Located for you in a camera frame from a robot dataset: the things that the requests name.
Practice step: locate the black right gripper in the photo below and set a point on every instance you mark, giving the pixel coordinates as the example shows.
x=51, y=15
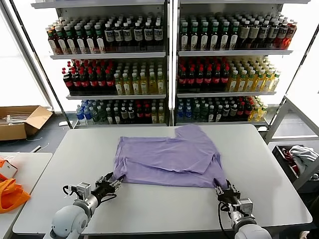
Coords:
x=228, y=198

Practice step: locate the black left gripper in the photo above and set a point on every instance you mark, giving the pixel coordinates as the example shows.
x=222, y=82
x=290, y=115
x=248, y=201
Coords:
x=103, y=189

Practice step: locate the purple t-shirt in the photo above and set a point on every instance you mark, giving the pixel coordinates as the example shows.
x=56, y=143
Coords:
x=162, y=159

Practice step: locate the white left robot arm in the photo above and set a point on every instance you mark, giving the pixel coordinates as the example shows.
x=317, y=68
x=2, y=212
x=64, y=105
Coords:
x=67, y=221

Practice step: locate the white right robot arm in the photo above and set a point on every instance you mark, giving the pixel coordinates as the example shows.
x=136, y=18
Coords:
x=249, y=231

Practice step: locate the black plastic crate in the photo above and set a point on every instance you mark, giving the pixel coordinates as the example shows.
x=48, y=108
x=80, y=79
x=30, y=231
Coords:
x=282, y=164

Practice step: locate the green label water bottle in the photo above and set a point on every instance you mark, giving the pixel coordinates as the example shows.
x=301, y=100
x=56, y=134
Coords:
x=204, y=113
x=101, y=116
x=196, y=113
x=95, y=116

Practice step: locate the black label dark bottle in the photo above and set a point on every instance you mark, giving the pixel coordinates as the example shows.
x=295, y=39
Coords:
x=226, y=110
x=131, y=114
x=233, y=110
x=124, y=114

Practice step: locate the blue label water bottle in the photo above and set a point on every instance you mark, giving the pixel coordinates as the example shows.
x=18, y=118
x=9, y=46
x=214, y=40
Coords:
x=187, y=113
x=87, y=116
x=180, y=113
x=79, y=117

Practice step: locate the red crumpled cloth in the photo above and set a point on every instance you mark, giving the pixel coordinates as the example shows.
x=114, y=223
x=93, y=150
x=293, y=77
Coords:
x=286, y=155

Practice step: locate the red cap cola bottle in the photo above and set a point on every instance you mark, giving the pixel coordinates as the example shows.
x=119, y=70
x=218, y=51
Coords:
x=139, y=114
x=208, y=79
x=225, y=79
x=147, y=114
x=84, y=83
x=109, y=83
x=200, y=79
x=101, y=83
x=67, y=83
x=217, y=79
x=76, y=83
x=248, y=110
x=182, y=79
x=191, y=79
x=240, y=110

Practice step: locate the yellow juice bottle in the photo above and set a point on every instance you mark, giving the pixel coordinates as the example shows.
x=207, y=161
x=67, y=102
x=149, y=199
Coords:
x=160, y=86
x=259, y=84
x=233, y=84
x=254, y=113
x=135, y=87
x=152, y=86
x=263, y=112
x=250, y=84
x=154, y=115
x=242, y=84
x=143, y=87
x=161, y=115
x=126, y=87
x=274, y=83
x=118, y=87
x=267, y=84

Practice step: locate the white side table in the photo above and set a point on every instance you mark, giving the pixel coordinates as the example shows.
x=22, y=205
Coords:
x=32, y=169

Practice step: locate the white strip piece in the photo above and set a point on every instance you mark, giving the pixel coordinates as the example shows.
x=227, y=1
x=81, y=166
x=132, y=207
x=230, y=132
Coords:
x=36, y=148

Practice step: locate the white grey crumpled cloth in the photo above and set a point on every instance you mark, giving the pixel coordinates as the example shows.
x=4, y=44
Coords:
x=302, y=154

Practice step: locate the brown cardboard box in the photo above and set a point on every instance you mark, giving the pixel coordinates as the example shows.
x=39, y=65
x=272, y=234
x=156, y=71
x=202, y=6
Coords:
x=37, y=119

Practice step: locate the orange cloth bag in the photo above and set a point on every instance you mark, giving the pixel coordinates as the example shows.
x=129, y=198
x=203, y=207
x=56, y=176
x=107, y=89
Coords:
x=10, y=196

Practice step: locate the white orange small box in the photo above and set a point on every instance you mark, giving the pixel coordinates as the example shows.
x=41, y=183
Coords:
x=8, y=169

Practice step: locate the white plastic strips bundle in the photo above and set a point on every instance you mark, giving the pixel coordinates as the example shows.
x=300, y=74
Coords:
x=17, y=119

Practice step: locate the white metal shelf unit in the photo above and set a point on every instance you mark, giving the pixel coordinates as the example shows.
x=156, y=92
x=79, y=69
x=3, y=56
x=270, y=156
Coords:
x=234, y=52
x=109, y=55

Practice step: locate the white vertical light strip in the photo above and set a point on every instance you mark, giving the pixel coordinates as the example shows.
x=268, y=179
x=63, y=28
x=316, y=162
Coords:
x=171, y=49

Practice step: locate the dark label white cap bottle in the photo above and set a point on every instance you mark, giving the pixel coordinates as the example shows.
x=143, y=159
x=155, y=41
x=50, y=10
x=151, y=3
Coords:
x=118, y=35
x=282, y=32
x=109, y=35
x=263, y=32
x=147, y=35
x=157, y=34
x=127, y=35
x=272, y=32
x=137, y=35

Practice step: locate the beige label dark bottle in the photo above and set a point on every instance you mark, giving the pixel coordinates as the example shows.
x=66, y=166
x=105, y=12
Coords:
x=253, y=33
x=244, y=33

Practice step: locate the red drink bottle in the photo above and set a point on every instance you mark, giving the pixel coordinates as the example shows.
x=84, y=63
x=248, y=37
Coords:
x=290, y=33

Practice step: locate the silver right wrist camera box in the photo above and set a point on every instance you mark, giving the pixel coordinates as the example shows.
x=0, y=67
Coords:
x=246, y=205

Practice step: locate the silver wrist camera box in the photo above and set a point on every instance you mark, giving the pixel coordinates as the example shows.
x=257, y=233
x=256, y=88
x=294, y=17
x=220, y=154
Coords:
x=82, y=189
x=246, y=205

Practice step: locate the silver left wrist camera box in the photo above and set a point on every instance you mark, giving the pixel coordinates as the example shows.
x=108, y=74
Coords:
x=82, y=189

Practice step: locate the grey metal frame table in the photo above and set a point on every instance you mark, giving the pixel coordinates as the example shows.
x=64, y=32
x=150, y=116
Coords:
x=277, y=117

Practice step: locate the black window frame bar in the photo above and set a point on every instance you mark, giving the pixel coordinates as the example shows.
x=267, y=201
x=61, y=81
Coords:
x=299, y=64
x=40, y=62

